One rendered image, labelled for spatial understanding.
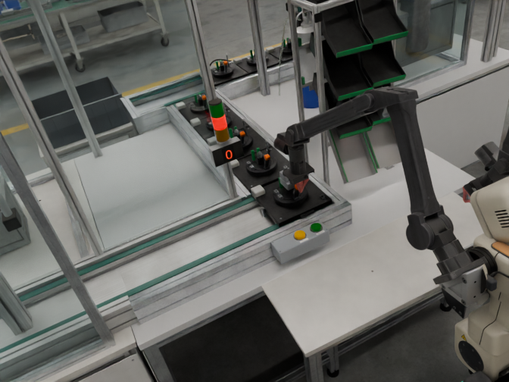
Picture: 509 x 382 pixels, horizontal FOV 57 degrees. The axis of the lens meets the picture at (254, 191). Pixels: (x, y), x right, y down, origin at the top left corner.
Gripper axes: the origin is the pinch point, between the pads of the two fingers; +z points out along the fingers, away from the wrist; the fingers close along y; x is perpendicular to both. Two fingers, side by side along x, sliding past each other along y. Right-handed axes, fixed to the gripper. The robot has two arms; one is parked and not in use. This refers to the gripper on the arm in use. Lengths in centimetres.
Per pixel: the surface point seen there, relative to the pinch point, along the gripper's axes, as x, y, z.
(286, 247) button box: 13.7, 15.1, 10.3
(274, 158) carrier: -34.6, -7.3, 7.5
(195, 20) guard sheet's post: -25, 19, -63
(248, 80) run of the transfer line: -126, -39, 12
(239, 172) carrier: -38.0, 8.9, 9.7
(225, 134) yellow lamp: -19.8, 18.1, -22.2
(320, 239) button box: 15.1, 1.6, 12.7
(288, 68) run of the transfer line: -126, -68, 14
